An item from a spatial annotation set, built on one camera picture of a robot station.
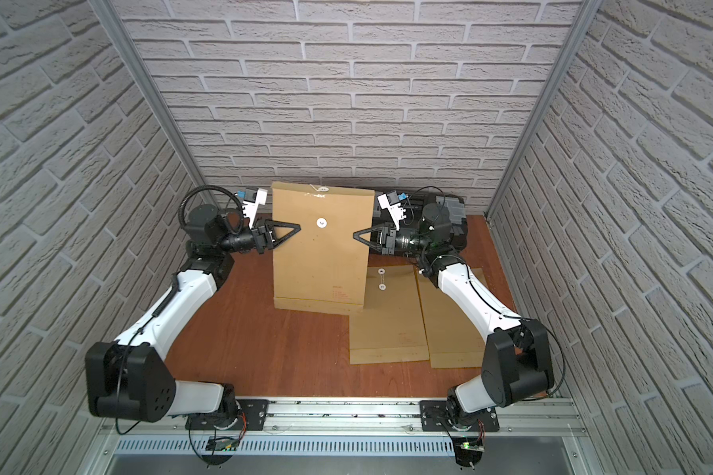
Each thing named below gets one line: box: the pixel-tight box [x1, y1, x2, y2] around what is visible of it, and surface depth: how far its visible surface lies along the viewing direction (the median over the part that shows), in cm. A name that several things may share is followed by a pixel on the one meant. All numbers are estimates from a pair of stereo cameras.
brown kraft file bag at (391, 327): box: [348, 264, 430, 366], surface depth 91 cm
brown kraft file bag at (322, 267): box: [271, 182, 376, 316], surface depth 70 cm
